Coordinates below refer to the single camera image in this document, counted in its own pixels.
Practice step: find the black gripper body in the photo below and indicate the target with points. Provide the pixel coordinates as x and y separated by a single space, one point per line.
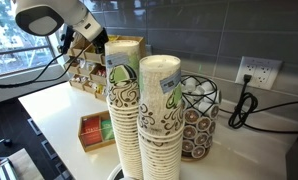
100 36

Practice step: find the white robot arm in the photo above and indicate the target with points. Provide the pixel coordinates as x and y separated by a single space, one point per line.
55 16

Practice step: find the yellow sachet pile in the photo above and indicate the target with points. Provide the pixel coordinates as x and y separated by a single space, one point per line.
111 38

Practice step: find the wooden candy rack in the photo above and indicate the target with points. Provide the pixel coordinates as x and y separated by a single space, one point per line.
85 56

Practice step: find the white sachets in rack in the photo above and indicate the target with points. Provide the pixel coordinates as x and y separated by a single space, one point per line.
79 64

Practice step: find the red sachets in rack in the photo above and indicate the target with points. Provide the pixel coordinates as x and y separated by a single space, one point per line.
101 72

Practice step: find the tall paper cup stack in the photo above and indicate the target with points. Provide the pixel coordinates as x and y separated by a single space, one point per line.
124 110

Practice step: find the green tea packets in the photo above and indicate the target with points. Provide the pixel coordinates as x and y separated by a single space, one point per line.
107 130

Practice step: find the red tea packets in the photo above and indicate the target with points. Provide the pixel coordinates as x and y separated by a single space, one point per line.
90 130

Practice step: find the white creamer cup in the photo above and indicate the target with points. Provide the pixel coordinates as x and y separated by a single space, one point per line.
190 83
207 87
198 92
205 108

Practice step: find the wooden tea box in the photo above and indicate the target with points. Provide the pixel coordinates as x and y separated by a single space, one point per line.
85 146

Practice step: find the short paper cup stack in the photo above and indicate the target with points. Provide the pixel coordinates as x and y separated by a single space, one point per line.
160 126

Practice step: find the brown coffee pod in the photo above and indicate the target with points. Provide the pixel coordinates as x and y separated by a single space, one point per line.
203 124
212 127
188 146
214 111
208 141
191 116
201 139
190 132
198 152

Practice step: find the white round plate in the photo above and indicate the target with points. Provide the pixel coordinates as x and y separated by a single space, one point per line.
115 171

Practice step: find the tan wooden board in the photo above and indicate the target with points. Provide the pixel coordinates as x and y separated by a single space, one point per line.
25 165

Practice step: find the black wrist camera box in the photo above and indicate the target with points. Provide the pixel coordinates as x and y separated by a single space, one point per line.
67 38

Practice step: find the white wall power outlet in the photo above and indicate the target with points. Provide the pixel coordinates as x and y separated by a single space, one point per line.
259 71

